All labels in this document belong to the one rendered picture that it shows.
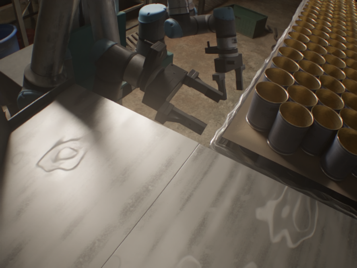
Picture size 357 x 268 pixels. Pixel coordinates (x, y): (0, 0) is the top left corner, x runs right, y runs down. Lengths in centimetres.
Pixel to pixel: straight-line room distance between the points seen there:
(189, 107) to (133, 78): 170
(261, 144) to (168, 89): 23
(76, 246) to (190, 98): 210
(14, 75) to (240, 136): 103
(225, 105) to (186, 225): 204
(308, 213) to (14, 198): 49
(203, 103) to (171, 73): 173
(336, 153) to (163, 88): 38
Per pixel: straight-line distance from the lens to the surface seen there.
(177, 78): 63
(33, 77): 70
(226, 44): 96
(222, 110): 233
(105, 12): 72
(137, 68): 61
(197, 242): 39
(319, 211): 49
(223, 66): 95
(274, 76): 62
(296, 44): 81
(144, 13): 113
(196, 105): 232
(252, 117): 54
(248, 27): 388
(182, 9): 96
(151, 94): 58
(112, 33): 75
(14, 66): 136
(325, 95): 63
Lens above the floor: 144
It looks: 45 degrees down
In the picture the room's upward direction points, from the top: 7 degrees clockwise
